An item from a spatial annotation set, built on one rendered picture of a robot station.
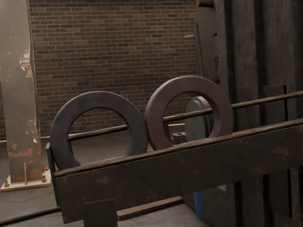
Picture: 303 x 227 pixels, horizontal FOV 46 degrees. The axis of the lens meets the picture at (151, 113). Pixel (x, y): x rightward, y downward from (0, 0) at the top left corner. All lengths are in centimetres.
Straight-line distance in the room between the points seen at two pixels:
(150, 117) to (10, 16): 267
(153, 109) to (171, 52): 643
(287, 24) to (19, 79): 248
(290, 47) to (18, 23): 253
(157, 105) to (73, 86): 608
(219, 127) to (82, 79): 609
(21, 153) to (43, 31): 392
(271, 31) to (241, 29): 20
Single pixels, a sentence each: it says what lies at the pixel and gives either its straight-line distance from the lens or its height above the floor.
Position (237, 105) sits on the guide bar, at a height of 69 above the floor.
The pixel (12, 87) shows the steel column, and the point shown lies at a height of 84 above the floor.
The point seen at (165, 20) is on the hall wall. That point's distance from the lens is 718.
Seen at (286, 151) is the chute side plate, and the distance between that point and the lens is 80.
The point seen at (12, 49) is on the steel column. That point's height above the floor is 115.
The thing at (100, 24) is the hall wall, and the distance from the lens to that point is 692.
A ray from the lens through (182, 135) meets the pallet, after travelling 255.
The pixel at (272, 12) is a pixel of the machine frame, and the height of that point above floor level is 96.
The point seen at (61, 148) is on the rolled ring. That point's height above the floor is 65.
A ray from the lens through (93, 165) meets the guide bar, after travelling 67.
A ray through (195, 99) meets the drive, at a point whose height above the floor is 67.
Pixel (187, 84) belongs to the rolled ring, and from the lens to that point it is 72.
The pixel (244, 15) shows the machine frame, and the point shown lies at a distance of 140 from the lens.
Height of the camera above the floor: 75
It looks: 4 degrees down
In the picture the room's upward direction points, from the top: 4 degrees counter-clockwise
